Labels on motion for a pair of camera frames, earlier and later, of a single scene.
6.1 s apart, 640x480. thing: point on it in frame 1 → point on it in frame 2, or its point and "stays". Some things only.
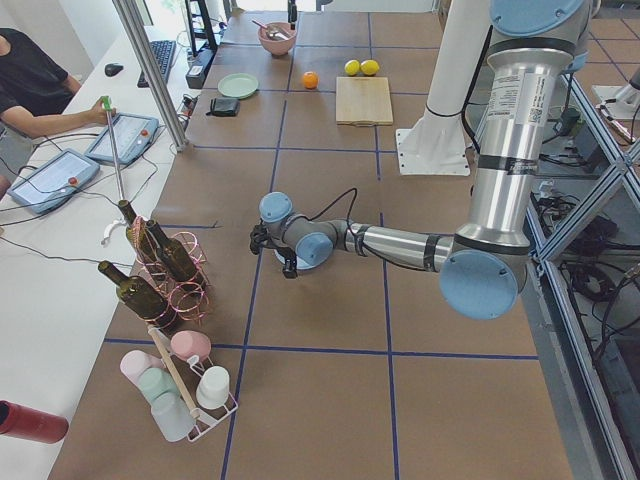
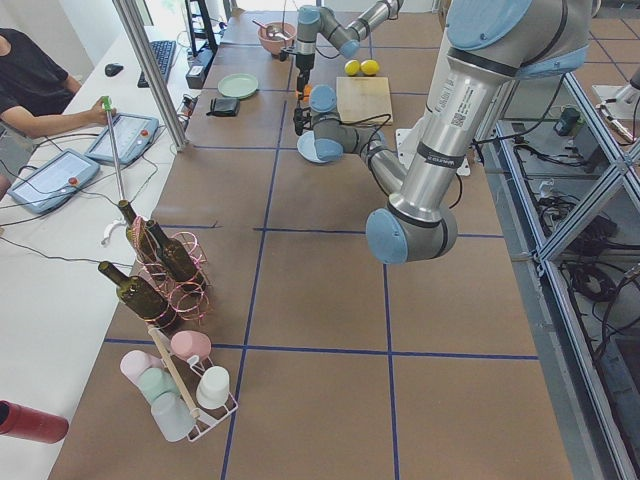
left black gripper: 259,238 → 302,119
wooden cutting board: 363,101 stays
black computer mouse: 113,69 stays
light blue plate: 309,253 → 307,147
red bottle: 32,424 stays
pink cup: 185,343 stays
